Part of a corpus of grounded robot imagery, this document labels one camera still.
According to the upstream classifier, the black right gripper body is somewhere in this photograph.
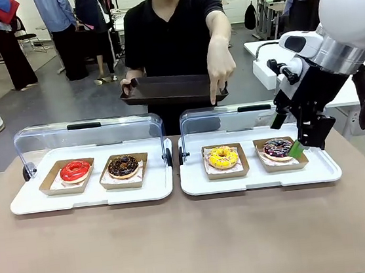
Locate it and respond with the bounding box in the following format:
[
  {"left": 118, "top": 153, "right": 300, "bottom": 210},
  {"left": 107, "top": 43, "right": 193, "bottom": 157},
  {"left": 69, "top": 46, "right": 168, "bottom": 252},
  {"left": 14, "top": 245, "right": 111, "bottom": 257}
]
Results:
[{"left": 269, "top": 58, "right": 353, "bottom": 115}]

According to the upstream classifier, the white paper liner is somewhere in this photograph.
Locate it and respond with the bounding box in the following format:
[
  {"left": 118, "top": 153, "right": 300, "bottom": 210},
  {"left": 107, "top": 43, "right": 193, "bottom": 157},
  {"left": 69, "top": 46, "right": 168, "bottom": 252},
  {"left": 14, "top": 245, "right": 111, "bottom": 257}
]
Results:
[
  {"left": 256, "top": 141, "right": 300, "bottom": 169},
  {"left": 47, "top": 168, "right": 93, "bottom": 192},
  {"left": 101, "top": 159, "right": 146, "bottom": 186},
  {"left": 202, "top": 143, "right": 245, "bottom": 176}
]

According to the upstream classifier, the yellow sprinkled donut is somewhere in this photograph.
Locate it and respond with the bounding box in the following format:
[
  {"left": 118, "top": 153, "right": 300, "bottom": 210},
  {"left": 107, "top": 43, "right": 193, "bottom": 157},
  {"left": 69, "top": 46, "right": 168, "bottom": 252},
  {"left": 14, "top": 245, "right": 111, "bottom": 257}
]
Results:
[
  {"left": 206, "top": 143, "right": 240, "bottom": 171},
  {"left": 200, "top": 141, "right": 251, "bottom": 181}
]

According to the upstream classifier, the dark brown serving tray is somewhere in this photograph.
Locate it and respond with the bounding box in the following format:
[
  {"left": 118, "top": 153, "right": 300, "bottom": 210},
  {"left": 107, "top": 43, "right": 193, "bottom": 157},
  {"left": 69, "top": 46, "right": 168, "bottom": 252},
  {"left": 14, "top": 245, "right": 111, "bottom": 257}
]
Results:
[{"left": 117, "top": 67, "right": 231, "bottom": 114}]

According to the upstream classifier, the person's right forearm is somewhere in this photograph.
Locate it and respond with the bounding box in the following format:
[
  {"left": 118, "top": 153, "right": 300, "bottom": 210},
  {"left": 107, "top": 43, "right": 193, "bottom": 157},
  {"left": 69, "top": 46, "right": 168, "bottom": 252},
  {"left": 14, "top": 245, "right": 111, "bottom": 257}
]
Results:
[{"left": 125, "top": 66, "right": 147, "bottom": 83}]

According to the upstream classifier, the person's left forearm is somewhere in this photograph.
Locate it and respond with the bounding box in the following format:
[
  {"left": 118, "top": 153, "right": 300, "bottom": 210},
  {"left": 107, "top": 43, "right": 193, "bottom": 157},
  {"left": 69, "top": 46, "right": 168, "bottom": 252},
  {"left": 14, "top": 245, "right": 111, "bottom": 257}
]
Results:
[{"left": 204, "top": 8, "right": 234, "bottom": 46}]

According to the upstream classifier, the purple drizzled donut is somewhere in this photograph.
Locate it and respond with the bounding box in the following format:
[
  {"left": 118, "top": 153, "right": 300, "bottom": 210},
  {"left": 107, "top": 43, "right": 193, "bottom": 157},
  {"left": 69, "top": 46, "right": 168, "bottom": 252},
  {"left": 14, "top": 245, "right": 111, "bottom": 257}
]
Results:
[{"left": 261, "top": 136, "right": 295, "bottom": 164}]

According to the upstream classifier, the person in black shirt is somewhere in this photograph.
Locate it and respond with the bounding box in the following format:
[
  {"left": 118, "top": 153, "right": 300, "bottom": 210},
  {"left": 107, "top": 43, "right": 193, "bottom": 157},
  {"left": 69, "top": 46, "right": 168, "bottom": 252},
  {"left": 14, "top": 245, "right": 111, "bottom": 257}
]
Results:
[{"left": 117, "top": 0, "right": 244, "bottom": 141}]

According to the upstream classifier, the chocolate sprinkled donut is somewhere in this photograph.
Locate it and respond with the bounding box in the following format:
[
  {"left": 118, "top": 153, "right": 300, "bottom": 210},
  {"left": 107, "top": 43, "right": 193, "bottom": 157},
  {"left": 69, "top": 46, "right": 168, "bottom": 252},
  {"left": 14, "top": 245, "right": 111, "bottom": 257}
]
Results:
[{"left": 96, "top": 151, "right": 152, "bottom": 192}]

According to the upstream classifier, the chocolate glazed donut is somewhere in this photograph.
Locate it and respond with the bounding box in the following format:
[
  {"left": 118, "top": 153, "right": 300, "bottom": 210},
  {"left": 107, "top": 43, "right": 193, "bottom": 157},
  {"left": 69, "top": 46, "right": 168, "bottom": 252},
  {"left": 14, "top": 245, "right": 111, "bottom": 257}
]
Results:
[{"left": 106, "top": 153, "right": 141, "bottom": 181}]

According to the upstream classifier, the red glazed donut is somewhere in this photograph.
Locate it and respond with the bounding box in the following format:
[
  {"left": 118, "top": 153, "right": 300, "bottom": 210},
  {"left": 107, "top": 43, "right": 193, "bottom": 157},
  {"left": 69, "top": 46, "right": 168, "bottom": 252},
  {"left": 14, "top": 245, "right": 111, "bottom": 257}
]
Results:
[
  {"left": 35, "top": 156, "right": 98, "bottom": 198},
  {"left": 58, "top": 159, "right": 93, "bottom": 186}
]

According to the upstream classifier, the person's left hand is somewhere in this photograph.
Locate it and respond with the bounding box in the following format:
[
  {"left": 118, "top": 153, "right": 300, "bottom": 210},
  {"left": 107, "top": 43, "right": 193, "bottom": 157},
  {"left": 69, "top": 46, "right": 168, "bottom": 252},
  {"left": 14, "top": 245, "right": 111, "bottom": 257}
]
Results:
[{"left": 203, "top": 38, "right": 240, "bottom": 106}]

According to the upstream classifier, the person's right hand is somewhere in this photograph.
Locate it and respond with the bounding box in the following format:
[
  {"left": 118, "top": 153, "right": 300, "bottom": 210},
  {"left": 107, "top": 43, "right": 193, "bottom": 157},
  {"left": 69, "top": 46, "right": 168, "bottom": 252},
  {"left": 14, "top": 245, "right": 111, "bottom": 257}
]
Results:
[{"left": 119, "top": 77, "right": 139, "bottom": 97}]

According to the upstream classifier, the white display tray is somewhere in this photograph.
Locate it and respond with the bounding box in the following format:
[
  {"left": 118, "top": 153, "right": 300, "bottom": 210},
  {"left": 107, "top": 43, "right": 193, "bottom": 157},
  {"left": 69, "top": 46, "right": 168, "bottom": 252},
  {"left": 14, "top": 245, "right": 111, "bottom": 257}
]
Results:
[
  {"left": 174, "top": 117, "right": 344, "bottom": 199},
  {"left": 4, "top": 134, "right": 179, "bottom": 218}
]

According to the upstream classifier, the clear plastic display lid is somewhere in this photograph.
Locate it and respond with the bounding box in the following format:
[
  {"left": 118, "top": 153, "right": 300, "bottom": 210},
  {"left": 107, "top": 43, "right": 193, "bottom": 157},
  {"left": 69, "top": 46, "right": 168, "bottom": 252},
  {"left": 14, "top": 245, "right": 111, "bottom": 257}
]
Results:
[
  {"left": 173, "top": 98, "right": 287, "bottom": 166},
  {"left": 11, "top": 111, "right": 173, "bottom": 184}
]

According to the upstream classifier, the black hanging bag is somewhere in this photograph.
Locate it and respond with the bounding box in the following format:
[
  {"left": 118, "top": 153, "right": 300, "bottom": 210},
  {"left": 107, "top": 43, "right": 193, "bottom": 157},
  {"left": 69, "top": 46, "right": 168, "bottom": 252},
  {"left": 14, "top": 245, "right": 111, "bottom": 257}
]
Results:
[{"left": 241, "top": 1, "right": 259, "bottom": 32}]

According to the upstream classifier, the bystander in dark jacket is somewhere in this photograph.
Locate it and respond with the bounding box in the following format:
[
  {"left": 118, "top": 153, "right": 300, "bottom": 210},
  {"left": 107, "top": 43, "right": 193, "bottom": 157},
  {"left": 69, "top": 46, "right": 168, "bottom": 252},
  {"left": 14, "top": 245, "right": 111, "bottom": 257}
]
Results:
[{"left": 73, "top": 0, "right": 125, "bottom": 86}]

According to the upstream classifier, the bystander in blue shirt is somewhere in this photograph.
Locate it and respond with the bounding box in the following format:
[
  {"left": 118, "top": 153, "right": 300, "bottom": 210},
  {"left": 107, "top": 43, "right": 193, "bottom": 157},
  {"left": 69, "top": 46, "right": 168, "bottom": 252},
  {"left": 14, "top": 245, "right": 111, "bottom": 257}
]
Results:
[{"left": 32, "top": 0, "right": 90, "bottom": 85}]

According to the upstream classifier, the black office chair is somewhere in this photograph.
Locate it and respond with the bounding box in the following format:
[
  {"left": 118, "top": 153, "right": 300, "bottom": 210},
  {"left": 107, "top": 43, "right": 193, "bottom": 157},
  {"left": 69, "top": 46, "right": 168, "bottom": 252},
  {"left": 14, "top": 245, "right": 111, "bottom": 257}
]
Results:
[{"left": 12, "top": 12, "right": 49, "bottom": 56}]

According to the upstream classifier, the bystander in black trousers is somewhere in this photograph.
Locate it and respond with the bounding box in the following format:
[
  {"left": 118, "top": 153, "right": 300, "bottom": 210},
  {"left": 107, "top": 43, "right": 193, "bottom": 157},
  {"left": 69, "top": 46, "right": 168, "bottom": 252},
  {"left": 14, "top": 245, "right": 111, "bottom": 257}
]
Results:
[{"left": 0, "top": 0, "right": 40, "bottom": 94}]

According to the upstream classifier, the black lid handle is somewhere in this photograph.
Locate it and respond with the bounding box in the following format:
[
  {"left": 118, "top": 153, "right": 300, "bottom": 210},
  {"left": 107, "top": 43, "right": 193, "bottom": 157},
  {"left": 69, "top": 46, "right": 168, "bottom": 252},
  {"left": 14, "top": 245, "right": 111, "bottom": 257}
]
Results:
[
  {"left": 66, "top": 121, "right": 102, "bottom": 132},
  {"left": 237, "top": 103, "right": 273, "bottom": 114}
]

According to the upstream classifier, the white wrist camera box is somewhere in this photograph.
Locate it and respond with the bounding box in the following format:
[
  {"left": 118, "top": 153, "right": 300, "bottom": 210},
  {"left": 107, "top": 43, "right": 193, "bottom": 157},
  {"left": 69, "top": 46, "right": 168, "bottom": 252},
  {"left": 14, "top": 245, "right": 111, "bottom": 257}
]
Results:
[{"left": 252, "top": 56, "right": 284, "bottom": 92}]

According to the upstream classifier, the grey camera cable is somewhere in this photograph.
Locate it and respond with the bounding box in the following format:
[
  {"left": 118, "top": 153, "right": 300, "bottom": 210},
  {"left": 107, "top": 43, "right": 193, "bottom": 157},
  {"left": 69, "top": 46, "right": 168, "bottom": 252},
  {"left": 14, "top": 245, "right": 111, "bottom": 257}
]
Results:
[{"left": 253, "top": 40, "right": 283, "bottom": 62}]

